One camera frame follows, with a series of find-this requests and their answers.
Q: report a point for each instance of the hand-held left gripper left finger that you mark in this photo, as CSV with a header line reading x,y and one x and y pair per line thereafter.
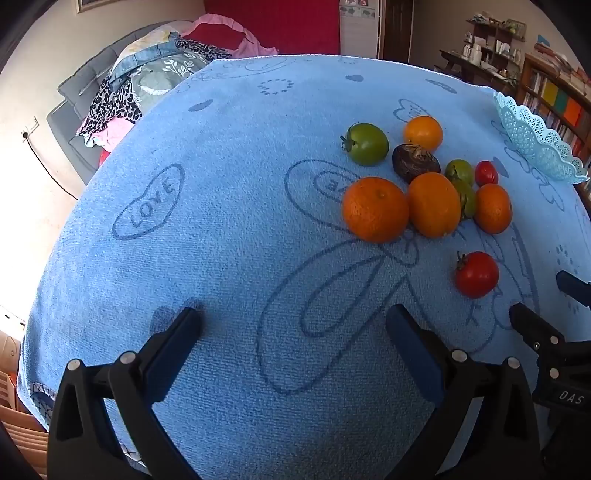
x,y
178,344

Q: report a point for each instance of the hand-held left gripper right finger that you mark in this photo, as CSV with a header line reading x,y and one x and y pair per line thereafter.
x,y
413,350

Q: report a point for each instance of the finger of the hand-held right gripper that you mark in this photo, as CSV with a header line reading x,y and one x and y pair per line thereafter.
x,y
531,325
575,288

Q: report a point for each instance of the small red tomato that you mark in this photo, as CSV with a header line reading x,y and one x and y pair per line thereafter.
x,y
486,173

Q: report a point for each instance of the large orange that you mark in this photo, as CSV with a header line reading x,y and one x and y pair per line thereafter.
x,y
375,210

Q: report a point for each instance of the light blue lace plastic basket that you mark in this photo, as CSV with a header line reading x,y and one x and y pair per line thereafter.
x,y
538,138

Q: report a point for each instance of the small green tomato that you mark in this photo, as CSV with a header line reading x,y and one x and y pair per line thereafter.
x,y
460,170

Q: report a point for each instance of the dark brown round fruit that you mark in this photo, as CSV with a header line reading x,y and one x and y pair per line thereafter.
x,y
413,164

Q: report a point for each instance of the large green tomato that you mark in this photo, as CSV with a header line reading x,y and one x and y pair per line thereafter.
x,y
369,145

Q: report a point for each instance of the small orange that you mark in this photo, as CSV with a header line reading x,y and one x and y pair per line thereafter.
x,y
423,133

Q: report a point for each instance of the blue printed blanket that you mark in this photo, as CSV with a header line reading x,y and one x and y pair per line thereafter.
x,y
240,207

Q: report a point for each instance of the wooden bookshelf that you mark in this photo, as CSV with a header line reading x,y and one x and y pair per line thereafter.
x,y
554,101

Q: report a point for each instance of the dark wooden desk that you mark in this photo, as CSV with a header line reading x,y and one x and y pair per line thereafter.
x,y
471,69

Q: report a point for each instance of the leopard print cloth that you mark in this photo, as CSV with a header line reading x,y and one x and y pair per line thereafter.
x,y
111,104

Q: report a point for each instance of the white kettle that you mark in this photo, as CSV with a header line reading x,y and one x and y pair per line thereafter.
x,y
473,53

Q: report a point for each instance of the wooden desk shelf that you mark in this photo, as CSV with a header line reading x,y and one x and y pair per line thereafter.
x,y
496,32

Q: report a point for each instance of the grey sofa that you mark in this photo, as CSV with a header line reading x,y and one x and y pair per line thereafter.
x,y
76,92

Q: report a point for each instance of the grey floral cloth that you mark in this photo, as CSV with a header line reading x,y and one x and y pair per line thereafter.
x,y
175,64

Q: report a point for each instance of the blue denim garment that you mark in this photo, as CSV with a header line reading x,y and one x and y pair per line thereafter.
x,y
138,57

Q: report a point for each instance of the pink garment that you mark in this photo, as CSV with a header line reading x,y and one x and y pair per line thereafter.
x,y
251,46

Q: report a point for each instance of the red cloth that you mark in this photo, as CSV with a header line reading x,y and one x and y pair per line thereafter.
x,y
207,34

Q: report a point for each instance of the brown wooden door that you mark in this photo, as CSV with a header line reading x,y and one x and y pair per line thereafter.
x,y
397,30

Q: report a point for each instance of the white cabinet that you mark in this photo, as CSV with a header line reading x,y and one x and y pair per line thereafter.
x,y
359,32

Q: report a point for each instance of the wall power outlet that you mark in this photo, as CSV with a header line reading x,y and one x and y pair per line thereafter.
x,y
30,129

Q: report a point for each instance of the red wall panel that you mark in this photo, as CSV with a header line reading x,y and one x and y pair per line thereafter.
x,y
277,25

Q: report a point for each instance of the framed wall picture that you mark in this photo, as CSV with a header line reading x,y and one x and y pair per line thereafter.
x,y
92,4

